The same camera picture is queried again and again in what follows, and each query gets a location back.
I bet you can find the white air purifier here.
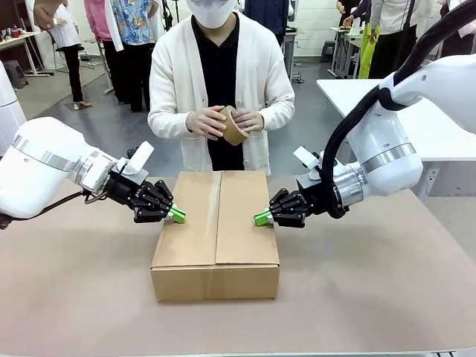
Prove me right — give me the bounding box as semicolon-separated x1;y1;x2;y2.
0;61;28;157

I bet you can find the person's left hand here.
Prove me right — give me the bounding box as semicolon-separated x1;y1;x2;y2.
232;109;265;135

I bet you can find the person in yellow trousers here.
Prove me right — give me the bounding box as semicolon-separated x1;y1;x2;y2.
336;0;382;80

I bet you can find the person in white cardigan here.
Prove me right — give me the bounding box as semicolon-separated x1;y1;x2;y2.
147;0;296;176

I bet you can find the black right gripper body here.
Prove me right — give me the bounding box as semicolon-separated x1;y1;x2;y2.
297;176;335;216

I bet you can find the person's right forearm white sleeve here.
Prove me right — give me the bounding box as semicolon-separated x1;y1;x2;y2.
147;107;194;139

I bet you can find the person in dark denim jacket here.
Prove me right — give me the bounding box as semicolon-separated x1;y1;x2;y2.
237;0;291;38

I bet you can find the long-haired person in white top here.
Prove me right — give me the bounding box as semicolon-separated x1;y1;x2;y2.
33;0;92;111

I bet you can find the dark plastic stool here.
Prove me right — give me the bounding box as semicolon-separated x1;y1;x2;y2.
320;41;338;63

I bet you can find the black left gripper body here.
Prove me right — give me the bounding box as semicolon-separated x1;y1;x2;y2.
107;171;155;213

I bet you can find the brown packing tape roll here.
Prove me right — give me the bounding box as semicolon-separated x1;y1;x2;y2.
218;106;249;147

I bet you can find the person in black top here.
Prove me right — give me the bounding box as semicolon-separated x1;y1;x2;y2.
437;0;476;60

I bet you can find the person's right hand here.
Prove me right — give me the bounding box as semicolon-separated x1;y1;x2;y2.
187;106;228;141

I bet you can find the grey frame desk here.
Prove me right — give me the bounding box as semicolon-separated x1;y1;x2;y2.
282;28;306;85

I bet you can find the person's left forearm white sleeve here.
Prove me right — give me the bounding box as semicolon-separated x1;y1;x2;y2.
260;103;296;132

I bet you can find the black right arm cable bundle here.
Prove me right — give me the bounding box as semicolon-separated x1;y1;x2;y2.
320;0;476;220

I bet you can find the white background desk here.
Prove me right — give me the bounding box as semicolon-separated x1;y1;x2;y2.
330;25;364;80

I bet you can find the light wooden background table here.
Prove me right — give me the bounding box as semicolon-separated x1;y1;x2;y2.
0;31;55;78

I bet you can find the thin left arm cable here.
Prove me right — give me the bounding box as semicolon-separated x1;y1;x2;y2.
0;189;112;230

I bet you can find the person in white jacket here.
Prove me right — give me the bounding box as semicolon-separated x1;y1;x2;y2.
370;0;419;80

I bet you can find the person in pink shirt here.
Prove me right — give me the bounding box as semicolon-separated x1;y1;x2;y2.
83;0;127;103

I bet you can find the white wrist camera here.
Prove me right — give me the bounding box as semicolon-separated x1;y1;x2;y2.
118;141;155;176
292;146;324;179

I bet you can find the grey plastic stool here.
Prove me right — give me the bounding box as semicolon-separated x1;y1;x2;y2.
3;59;29;90

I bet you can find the person in blue floral shirt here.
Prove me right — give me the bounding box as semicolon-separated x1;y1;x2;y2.
111;0;159;112

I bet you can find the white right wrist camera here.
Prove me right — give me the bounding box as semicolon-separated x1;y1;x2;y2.
292;146;324;179

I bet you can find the white side table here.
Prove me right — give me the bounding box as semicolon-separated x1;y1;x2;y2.
315;78;476;204

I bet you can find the brown cardboard box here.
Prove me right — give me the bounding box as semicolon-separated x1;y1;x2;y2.
150;170;281;303

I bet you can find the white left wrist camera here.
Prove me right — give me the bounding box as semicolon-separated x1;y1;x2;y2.
118;141;155;176

